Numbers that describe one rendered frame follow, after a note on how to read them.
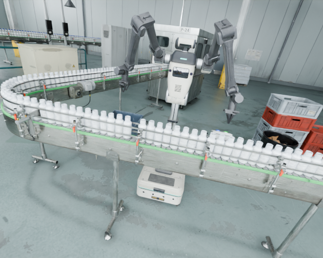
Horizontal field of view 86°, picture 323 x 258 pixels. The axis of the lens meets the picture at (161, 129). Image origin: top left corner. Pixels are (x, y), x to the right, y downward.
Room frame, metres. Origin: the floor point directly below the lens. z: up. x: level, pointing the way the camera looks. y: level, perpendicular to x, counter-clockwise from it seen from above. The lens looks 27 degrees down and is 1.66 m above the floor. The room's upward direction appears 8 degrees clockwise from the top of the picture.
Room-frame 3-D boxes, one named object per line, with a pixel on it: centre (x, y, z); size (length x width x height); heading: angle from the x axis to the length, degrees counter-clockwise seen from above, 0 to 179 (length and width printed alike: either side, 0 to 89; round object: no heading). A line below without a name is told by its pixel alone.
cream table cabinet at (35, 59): (4.49, 2.99, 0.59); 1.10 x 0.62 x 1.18; 155
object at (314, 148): (2.80, -2.74, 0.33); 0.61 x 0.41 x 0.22; 86
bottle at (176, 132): (1.05, -0.10, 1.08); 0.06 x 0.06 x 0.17
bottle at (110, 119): (1.10, 0.36, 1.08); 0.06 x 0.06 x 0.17
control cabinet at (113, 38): (7.10, 2.22, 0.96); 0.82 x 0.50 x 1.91; 155
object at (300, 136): (2.78, -2.03, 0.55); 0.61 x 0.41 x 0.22; 90
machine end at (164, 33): (5.57, -0.27, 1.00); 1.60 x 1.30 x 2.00; 155
